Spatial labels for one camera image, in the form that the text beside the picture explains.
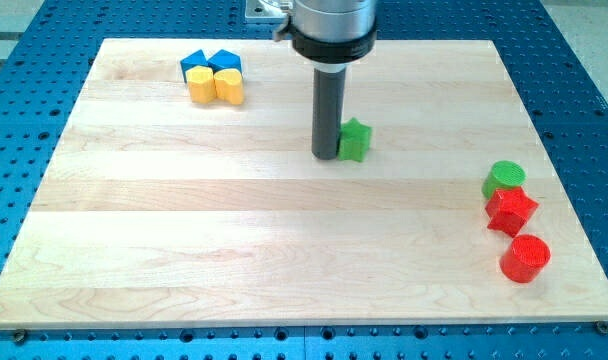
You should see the green star block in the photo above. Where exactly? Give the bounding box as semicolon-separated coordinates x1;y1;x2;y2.
338;117;372;162

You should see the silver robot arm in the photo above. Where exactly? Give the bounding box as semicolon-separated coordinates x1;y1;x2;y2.
273;0;378;73

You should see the red star block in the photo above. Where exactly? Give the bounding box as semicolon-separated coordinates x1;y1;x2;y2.
485;187;539;237

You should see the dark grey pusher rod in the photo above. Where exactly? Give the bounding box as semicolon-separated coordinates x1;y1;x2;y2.
311;68;346;160

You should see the yellow heart block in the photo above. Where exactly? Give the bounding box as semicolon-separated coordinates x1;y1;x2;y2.
214;68;245;105

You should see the light wooden board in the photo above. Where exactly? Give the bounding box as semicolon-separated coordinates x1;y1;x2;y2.
0;38;608;330

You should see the blue pentagon block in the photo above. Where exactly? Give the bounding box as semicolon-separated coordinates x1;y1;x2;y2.
207;49;242;73

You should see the blue cube block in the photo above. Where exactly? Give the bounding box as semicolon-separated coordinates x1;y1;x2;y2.
180;50;208;82

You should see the green cylinder block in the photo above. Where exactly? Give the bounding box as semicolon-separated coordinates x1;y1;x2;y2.
481;160;526;199

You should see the red cylinder block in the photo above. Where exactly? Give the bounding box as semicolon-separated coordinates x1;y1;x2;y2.
499;234;551;283

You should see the left board clamp screw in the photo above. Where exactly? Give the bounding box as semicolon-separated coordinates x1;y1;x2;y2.
11;329;28;344

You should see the board clamp screw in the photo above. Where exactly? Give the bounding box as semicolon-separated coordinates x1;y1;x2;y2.
594;321;608;335
11;329;28;344

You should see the right board clamp screw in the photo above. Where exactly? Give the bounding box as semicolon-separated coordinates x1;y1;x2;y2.
594;321;608;335

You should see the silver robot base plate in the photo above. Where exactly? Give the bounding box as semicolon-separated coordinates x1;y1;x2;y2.
244;0;292;24

